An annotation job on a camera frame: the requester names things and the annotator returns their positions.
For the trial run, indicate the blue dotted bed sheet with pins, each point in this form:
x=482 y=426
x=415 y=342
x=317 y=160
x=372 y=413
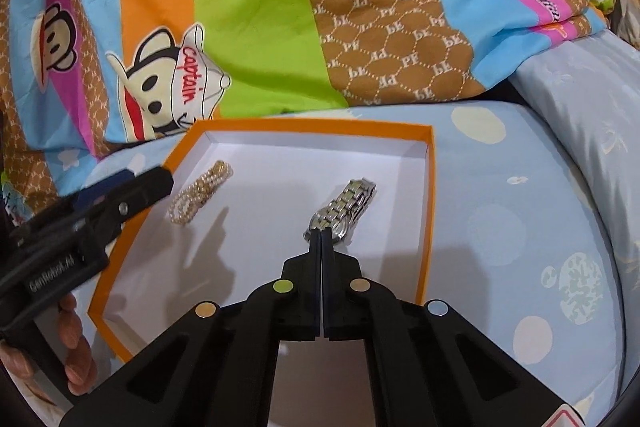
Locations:
x=500 y=232

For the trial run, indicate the person's left hand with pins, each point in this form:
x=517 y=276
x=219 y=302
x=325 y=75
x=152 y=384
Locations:
x=75 y=347

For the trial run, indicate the colourful cartoon pillow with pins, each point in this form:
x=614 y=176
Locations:
x=250 y=7

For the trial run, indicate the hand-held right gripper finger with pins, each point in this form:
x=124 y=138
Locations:
x=315 y=259
x=326 y=259

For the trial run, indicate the orange cardboard box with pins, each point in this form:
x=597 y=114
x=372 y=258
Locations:
x=280 y=167

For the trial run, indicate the silver metal watch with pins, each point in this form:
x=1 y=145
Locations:
x=350 y=202

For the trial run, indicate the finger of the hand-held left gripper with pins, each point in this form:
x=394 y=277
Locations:
x=92 y=195
x=145 y=192

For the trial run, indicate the light blue pillow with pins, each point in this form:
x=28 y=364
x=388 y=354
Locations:
x=575 y=107

